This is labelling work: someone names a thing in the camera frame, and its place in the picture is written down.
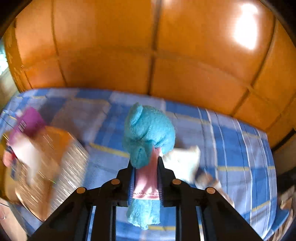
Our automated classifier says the teal plush towel doll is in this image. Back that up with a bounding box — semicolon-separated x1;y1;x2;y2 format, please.
122;103;176;230

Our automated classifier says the white wet wipes packet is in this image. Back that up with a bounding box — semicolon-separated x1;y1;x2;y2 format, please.
162;146;201;184

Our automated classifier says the blue plaid bedsheet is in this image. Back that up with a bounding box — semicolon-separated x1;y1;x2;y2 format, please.
1;88;288;240

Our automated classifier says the white tissue sheet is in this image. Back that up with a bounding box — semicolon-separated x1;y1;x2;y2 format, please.
10;133;42;185

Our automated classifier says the purple tissue carton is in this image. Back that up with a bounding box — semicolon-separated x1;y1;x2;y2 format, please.
9;107;46;144

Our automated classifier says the orange wooden wardrobe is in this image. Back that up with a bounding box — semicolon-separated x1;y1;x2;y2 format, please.
4;1;295;147

